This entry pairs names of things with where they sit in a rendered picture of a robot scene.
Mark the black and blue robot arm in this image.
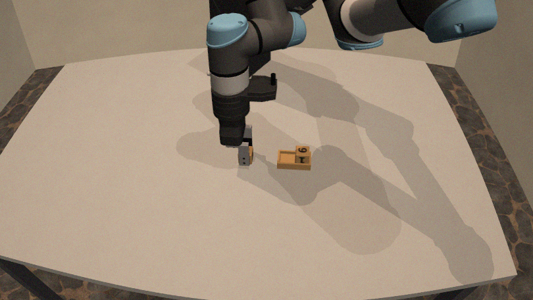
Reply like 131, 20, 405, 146
206, 0, 498, 78

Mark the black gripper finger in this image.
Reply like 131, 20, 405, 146
226, 142, 250, 166
242, 124, 253, 146

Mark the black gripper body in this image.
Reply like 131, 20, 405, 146
207, 67, 277, 146

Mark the orange rectangular tray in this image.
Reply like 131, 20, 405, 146
277, 150, 311, 170

